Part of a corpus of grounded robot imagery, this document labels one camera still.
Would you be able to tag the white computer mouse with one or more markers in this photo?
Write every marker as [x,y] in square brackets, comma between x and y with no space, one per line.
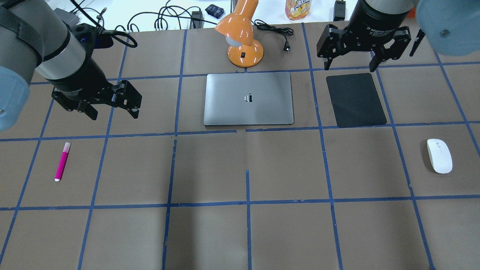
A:
[440,156]

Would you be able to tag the black mousepad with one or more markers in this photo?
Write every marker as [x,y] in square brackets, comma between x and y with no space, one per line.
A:
[355,100]

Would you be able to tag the orange desk lamp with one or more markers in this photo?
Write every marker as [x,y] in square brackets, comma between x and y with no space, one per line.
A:
[243,51]

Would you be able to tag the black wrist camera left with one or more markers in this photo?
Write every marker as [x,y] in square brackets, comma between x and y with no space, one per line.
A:
[91,37]

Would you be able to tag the dark blue cloth pouch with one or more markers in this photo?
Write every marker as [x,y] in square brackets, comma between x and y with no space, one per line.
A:
[215,11]

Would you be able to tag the pink marker pen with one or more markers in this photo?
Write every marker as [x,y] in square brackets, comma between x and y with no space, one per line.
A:
[62,162]

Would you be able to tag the black power adapter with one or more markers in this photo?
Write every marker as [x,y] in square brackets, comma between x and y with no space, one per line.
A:
[196,21]

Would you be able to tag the silver closed laptop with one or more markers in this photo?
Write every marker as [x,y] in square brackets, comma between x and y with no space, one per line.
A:
[251,98]

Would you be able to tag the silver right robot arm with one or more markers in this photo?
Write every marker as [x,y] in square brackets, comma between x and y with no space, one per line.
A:
[450,26]

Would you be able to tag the orange snack bag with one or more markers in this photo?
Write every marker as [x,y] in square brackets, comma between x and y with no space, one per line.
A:
[297,9]

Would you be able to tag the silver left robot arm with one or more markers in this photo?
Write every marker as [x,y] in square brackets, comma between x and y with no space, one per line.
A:
[35,39]

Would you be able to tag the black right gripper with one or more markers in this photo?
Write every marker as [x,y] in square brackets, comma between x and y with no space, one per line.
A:
[378,18]

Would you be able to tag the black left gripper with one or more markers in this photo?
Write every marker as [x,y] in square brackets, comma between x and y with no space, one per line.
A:
[83,81]

